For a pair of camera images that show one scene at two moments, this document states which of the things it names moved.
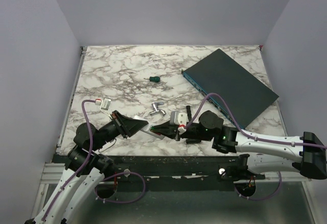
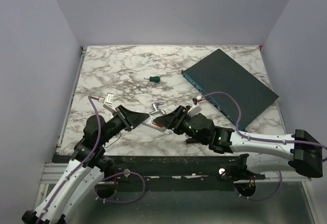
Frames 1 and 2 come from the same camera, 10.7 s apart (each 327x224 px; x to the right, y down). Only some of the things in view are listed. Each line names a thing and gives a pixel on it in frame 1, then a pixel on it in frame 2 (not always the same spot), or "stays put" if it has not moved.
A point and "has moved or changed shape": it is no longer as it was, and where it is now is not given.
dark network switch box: [216, 73] stays put
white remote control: [146, 128] has moved or changed shape
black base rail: [171, 173] stays put
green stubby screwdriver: [156, 79] stays put
